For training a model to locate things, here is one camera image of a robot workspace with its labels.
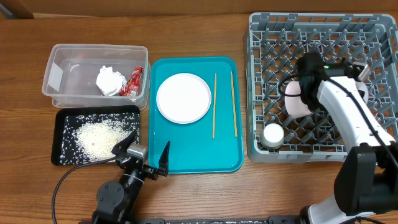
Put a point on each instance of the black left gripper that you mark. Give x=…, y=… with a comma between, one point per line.
x=153, y=172

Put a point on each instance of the red snack wrapper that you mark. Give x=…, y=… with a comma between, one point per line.
x=131, y=87

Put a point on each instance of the pink bowl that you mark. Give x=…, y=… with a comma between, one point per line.
x=293, y=103

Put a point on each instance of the white round plate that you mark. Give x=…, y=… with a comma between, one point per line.
x=183, y=98

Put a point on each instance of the white napkin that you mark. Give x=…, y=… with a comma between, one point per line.
x=109, y=82

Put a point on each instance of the wooden chopstick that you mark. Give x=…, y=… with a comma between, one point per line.
x=234, y=106
x=214, y=106

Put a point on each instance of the white plastic cup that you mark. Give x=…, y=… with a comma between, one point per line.
x=272, y=136

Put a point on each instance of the grey-rimmed white bowl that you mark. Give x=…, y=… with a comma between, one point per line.
x=363, y=91

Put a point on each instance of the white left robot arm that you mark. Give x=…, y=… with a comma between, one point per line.
x=116, y=198

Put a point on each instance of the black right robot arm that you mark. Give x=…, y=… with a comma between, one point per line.
x=367, y=181

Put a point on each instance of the spilled rice pile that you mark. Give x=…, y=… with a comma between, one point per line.
x=90, y=138

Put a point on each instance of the black tray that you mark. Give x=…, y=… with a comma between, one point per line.
x=61, y=115

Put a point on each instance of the teal serving tray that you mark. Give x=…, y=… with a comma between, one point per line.
x=192, y=149

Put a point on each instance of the grey dish rack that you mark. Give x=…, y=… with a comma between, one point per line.
x=275, y=41

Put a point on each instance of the clear plastic bin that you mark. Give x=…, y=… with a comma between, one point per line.
x=72, y=69

